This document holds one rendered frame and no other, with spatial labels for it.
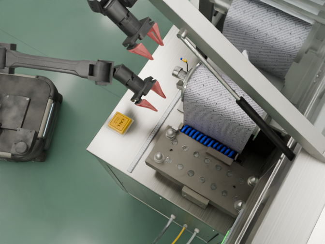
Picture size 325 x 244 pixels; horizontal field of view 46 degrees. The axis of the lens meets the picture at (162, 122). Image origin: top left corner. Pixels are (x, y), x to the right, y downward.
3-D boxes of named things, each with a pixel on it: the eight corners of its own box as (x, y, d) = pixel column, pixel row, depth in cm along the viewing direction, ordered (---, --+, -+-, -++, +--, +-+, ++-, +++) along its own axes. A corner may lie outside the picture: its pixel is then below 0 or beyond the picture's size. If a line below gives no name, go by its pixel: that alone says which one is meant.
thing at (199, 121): (184, 121, 141) (184, 101, 123) (241, 153, 136) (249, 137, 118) (183, 122, 141) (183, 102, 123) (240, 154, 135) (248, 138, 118)
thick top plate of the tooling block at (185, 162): (168, 129, 145) (168, 124, 140) (263, 183, 136) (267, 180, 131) (145, 164, 141) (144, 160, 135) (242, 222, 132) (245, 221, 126)
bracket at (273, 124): (275, 112, 113) (276, 109, 111) (293, 121, 112) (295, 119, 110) (267, 125, 112) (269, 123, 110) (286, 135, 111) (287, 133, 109)
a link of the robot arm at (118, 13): (98, 10, 112) (104, 8, 107) (112, -7, 113) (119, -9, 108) (115, 27, 115) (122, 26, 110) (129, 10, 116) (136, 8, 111)
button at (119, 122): (117, 113, 156) (117, 110, 154) (132, 121, 155) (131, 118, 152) (108, 126, 154) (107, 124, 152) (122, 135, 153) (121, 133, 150)
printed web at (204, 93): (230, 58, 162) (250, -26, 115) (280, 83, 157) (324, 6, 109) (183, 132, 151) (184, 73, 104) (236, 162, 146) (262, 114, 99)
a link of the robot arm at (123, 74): (110, 74, 129) (121, 61, 129) (108, 73, 136) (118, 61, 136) (126, 87, 131) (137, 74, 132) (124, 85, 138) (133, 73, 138)
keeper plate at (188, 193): (184, 190, 143) (184, 185, 133) (207, 205, 141) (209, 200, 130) (180, 196, 142) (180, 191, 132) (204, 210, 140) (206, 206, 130)
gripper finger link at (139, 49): (143, 66, 120) (122, 46, 116) (155, 49, 122) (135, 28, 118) (154, 64, 114) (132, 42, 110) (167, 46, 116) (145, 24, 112)
